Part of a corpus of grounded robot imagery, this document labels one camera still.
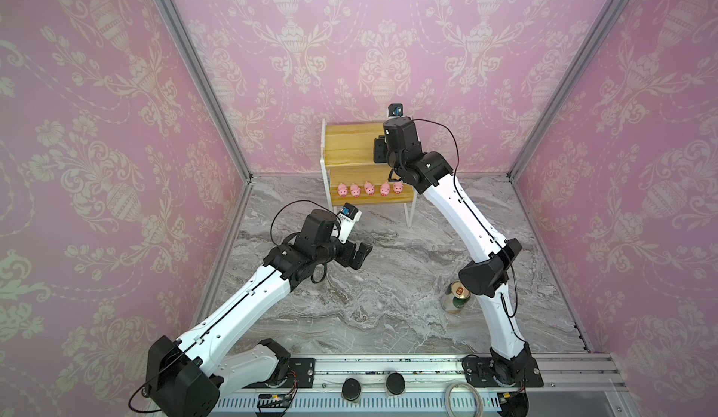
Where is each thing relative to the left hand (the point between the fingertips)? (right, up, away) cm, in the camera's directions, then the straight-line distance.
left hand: (359, 241), depth 76 cm
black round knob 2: (+9, -32, -11) cm, 35 cm away
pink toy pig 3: (+3, +15, +16) cm, 22 cm away
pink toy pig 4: (+8, +15, +16) cm, 23 cm away
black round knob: (-2, -32, -13) cm, 34 cm away
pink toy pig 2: (-2, +15, +16) cm, 22 cm away
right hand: (+8, +29, +2) cm, 30 cm away
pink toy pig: (-6, +15, +16) cm, 22 cm away
